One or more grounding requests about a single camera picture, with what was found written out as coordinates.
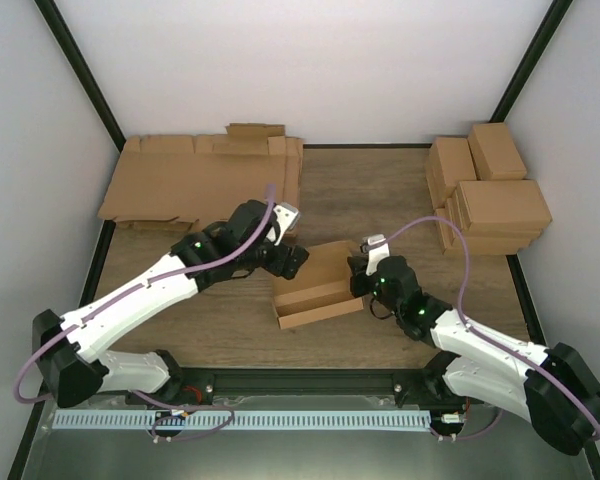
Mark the brown cardboard paper box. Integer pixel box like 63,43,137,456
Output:
272,240,364,330

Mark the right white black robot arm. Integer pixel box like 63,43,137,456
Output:
347,255,600,456

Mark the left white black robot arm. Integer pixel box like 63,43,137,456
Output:
33,200,309,408

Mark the folded cardboard box front bottom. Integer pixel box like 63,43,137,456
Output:
435,204,553,255

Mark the folded cardboard box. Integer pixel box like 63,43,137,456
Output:
425,137,477,209
435,204,553,255
467,123,527,180
454,180,552,234

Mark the folded cardboard box back left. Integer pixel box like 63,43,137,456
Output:
425,137,477,209

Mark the folded cardboard box front top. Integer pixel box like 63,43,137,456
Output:
454,180,552,234

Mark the folded cardboard box back right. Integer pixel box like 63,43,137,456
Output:
467,123,527,180

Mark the stack of flat cardboard sheets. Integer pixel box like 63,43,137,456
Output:
98,123,304,231

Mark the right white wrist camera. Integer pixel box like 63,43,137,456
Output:
361,234,390,276

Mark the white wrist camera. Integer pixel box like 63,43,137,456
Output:
266,202,301,246
361,234,390,276

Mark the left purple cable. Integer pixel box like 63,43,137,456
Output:
13,183,279,444

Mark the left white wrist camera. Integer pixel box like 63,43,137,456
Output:
266,202,301,246

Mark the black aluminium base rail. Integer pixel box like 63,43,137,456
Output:
183,368,436,406

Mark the light blue slotted cable duct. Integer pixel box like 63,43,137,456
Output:
52,409,431,432

